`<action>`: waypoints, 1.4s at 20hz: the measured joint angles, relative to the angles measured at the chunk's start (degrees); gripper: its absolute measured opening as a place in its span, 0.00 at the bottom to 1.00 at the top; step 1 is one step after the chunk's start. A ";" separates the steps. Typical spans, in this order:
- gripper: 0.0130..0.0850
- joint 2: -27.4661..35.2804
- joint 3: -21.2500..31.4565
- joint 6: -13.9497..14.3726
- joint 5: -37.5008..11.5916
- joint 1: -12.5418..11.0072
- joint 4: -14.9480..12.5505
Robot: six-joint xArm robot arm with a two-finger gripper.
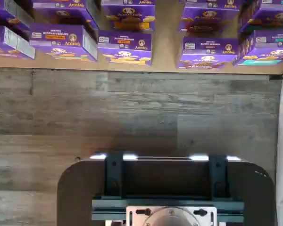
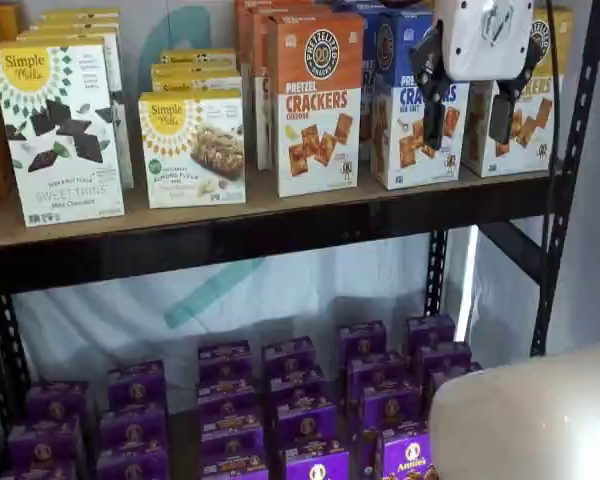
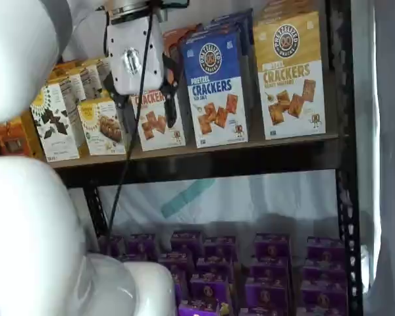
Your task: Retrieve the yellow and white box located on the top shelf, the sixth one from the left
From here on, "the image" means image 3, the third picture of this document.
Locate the white gripper block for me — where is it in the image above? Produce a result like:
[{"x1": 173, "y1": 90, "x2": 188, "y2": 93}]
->
[{"x1": 103, "y1": 14, "x2": 182, "y2": 136}]

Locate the orange white pretzel crackers box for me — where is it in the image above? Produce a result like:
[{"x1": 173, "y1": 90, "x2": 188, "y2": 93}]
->
[
  {"x1": 130, "y1": 90, "x2": 187, "y2": 152},
  {"x1": 163, "y1": 28, "x2": 189, "y2": 55}
]

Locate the white yellow dark-cookie box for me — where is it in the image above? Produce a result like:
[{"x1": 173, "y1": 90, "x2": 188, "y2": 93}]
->
[
  {"x1": 47, "y1": 66, "x2": 86, "y2": 87},
  {"x1": 30, "y1": 72, "x2": 87, "y2": 163},
  {"x1": 55, "y1": 59, "x2": 102, "y2": 100}
]

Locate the orange brown chocolate box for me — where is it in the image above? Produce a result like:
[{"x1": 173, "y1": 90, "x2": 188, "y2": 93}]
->
[{"x1": 0, "y1": 115, "x2": 42, "y2": 158}]

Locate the purple Annie's snack box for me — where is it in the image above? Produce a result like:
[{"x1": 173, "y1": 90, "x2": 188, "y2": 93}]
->
[
  {"x1": 245, "y1": 278, "x2": 289, "y2": 310},
  {"x1": 240, "y1": 307, "x2": 288, "y2": 316},
  {"x1": 302, "y1": 259, "x2": 347, "y2": 284},
  {"x1": 301, "y1": 281, "x2": 348, "y2": 309},
  {"x1": 305, "y1": 236, "x2": 345, "y2": 261},
  {"x1": 298, "y1": 306, "x2": 348, "y2": 316},
  {"x1": 157, "y1": 252, "x2": 194, "y2": 287},
  {"x1": 177, "y1": 301, "x2": 232, "y2": 316},
  {"x1": 189, "y1": 273, "x2": 233, "y2": 303},
  {"x1": 196, "y1": 258, "x2": 235, "y2": 280},
  {"x1": 253, "y1": 233, "x2": 291, "y2": 258},
  {"x1": 126, "y1": 233, "x2": 157, "y2": 263},
  {"x1": 202, "y1": 236, "x2": 238, "y2": 261},
  {"x1": 171, "y1": 273, "x2": 189, "y2": 307},
  {"x1": 250, "y1": 256, "x2": 289, "y2": 280},
  {"x1": 100, "y1": 235, "x2": 126, "y2": 260},
  {"x1": 171, "y1": 230, "x2": 203, "y2": 256}
]

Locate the teal tape strip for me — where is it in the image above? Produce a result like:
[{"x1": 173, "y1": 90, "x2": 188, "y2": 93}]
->
[{"x1": 160, "y1": 179, "x2": 215, "y2": 219}]

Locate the white backdrop sheet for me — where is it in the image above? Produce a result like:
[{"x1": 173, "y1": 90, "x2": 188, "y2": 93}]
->
[{"x1": 62, "y1": 0, "x2": 342, "y2": 241}]

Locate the grey-white side curtain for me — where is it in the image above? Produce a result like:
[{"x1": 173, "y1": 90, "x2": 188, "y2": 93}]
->
[{"x1": 350, "y1": 0, "x2": 395, "y2": 316}]

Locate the dark teal wrist camera unit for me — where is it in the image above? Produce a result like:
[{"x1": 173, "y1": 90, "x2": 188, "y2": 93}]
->
[{"x1": 147, "y1": 0, "x2": 191, "y2": 20}]

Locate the black cable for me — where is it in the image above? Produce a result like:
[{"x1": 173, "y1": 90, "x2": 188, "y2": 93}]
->
[{"x1": 102, "y1": 0, "x2": 153, "y2": 259}]

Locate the black metal shelf frame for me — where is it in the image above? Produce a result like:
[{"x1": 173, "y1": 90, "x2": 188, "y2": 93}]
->
[{"x1": 49, "y1": 0, "x2": 365, "y2": 316}]

